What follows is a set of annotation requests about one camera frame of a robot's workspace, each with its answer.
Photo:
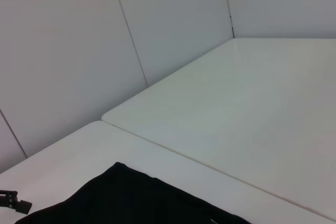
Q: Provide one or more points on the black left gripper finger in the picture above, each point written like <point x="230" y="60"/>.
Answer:
<point x="17" y="203"/>

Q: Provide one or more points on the black shirt with FREE print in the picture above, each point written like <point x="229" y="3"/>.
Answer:
<point x="126" y="203"/>

